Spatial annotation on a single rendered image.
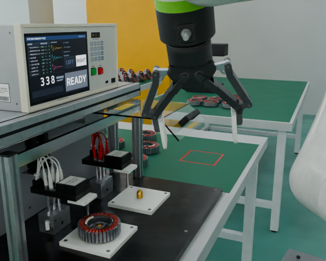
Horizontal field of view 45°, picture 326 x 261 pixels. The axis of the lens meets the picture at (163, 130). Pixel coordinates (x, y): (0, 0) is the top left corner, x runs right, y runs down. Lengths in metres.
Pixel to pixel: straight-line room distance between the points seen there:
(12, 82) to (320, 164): 0.70
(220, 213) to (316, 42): 5.03
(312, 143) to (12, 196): 0.63
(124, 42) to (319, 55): 2.84
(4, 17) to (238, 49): 3.33
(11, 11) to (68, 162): 3.94
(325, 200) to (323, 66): 5.42
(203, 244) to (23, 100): 0.59
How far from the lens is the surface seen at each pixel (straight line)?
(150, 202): 1.24
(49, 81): 1.04
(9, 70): 1.00
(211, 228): 1.18
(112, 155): 1.24
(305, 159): 0.82
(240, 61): 6.28
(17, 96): 1.00
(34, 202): 1.25
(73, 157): 1.37
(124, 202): 1.25
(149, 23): 4.70
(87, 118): 1.23
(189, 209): 1.23
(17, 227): 0.95
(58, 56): 1.06
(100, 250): 1.02
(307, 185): 0.80
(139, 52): 4.77
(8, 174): 0.90
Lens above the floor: 1.32
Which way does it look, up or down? 15 degrees down
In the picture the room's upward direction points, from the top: straight up
